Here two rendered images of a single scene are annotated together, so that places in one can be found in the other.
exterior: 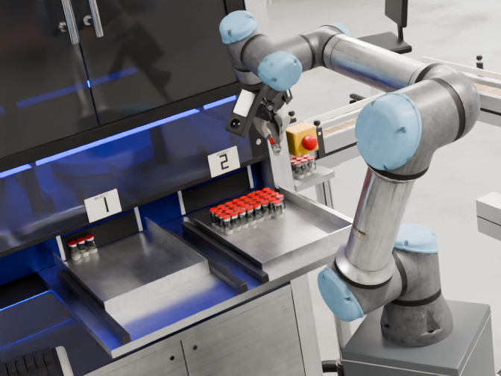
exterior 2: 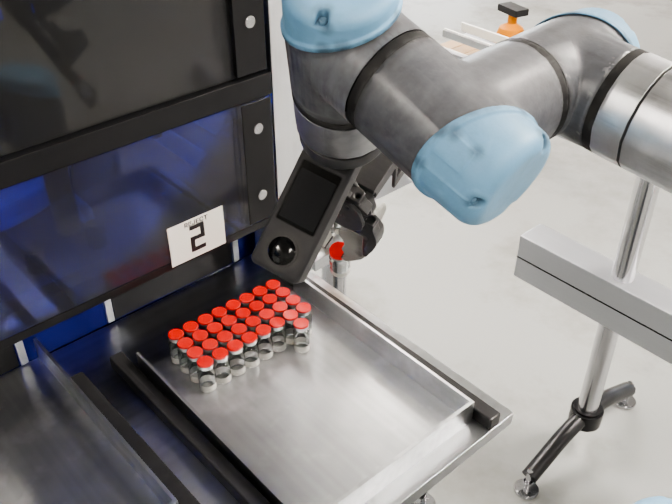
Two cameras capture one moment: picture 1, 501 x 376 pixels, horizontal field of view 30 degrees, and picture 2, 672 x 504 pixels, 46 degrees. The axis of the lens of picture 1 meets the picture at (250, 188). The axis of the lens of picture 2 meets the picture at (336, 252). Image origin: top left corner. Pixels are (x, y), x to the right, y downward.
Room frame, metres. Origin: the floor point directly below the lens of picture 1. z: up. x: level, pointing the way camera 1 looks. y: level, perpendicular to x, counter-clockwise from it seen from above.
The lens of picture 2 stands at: (1.38, 0.10, 1.61)
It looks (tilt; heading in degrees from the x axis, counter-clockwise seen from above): 36 degrees down; 345
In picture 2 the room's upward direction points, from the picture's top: straight up
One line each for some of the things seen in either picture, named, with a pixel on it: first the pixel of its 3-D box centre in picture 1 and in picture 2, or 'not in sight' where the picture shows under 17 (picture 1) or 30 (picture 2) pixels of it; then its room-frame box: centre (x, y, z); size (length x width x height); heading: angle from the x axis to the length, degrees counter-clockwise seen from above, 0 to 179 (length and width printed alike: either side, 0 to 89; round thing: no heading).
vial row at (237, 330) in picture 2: (250, 212); (247, 337); (2.17, 0.01, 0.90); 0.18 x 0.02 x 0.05; 116
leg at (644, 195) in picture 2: not in sight; (614, 308); (2.55, -0.86, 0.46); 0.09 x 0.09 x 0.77; 27
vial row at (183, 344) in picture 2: (245, 209); (237, 328); (2.19, 0.02, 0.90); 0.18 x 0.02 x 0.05; 116
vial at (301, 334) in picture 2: (277, 210); (301, 335); (2.15, -0.06, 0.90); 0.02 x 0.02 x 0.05
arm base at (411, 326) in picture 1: (414, 306); not in sight; (1.69, -0.30, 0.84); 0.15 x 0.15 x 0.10
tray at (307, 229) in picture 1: (272, 227); (299, 386); (2.07, -0.04, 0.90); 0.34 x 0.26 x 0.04; 26
